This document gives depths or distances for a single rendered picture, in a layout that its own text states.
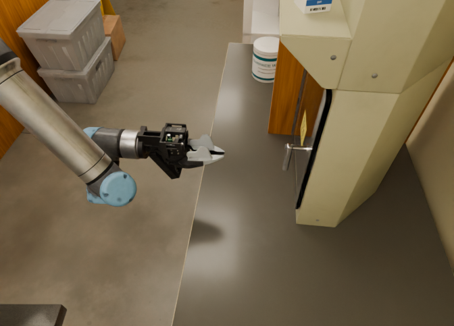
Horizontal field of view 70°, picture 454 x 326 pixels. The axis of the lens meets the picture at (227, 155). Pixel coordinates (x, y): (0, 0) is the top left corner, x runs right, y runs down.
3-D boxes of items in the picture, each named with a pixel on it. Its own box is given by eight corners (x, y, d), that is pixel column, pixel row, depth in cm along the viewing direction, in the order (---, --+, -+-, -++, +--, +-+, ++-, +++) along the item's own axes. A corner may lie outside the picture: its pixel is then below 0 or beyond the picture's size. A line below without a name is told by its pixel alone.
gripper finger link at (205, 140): (223, 140, 80) (186, 138, 80) (224, 156, 84) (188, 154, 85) (225, 131, 82) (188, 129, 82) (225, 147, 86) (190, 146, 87)
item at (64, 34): (112, 36, 291) (101, -2, 266) (85, 74, 251) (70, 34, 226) (67, 34, 294) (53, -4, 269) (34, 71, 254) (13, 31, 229)
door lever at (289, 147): (301, 174, 83) (301, 166, 85) (309, 148, 76) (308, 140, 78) (280, 172, 84) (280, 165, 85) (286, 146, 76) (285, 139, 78)
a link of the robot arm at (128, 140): (124, 164, 84) (133, 142, 90) (141, 165, 84) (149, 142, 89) (117, 144, 79) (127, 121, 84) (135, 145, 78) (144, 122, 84)
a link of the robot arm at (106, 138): (90, 157, 89) (92, 126, 88) (130, 160, 88) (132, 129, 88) (75, 158, 81) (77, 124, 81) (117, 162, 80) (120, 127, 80)
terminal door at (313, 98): (294, 136, 111) (319, 21, 81) (296, 212, 90) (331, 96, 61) (292, 136, 111) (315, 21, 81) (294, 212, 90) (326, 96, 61)
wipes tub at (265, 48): (281, 67, 148) (285, 36, 137) (281, 84, 139) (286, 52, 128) (252, 65, 149) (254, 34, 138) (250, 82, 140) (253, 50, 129)
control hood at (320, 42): (321, 11, 80) (331, -33, 73) (337, 90, 59) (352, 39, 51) (274, 9, 81) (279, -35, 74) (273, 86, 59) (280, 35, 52)
